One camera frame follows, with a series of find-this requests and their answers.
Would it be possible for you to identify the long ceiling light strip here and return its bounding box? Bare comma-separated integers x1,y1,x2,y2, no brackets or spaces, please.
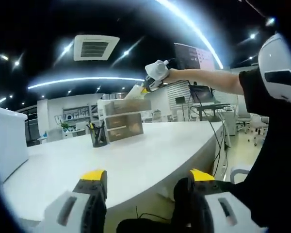
157,0,226,69
27,77,146,90

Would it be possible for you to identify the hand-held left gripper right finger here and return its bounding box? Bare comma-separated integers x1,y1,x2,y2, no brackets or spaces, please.
181,168,269,233

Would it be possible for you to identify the black cable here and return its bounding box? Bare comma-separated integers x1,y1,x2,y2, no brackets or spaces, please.
188,82,227,180

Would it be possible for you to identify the person's black clothing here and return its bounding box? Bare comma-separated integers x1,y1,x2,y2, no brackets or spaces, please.
116,67,291,233

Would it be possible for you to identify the hanging dark display panel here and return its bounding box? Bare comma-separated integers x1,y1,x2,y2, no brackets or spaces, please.
174,43,216,70

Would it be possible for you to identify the black mesh pen holder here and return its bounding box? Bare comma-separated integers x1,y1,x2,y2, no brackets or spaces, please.
86,122,108,148

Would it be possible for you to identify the dark screen monitor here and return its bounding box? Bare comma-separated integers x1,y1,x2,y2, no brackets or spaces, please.
190,84,214,102

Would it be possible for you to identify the translucent white storage box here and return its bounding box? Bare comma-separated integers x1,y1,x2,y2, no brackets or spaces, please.
0,104,29,183

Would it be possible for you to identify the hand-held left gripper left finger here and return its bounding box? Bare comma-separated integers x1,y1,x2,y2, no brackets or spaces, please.
42,169,108,233

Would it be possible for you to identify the group of ceiling spotlights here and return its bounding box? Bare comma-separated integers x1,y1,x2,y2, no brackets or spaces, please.
0,17,275,98

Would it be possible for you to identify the white office chair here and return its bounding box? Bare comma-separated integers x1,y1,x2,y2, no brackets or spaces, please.
249,114,270,146
229,164,252,185

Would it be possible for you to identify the plastic drawer cabinet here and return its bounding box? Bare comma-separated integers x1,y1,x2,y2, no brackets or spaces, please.
97,98,152,143

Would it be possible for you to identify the ceiling air vent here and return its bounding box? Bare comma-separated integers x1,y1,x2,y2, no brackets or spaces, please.
73,34,120,62

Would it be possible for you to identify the blue wall lettering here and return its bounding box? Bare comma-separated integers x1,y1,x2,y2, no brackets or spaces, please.
53,110,92,125

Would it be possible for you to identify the person's right hand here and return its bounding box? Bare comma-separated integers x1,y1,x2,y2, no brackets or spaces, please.
161,67,182,84

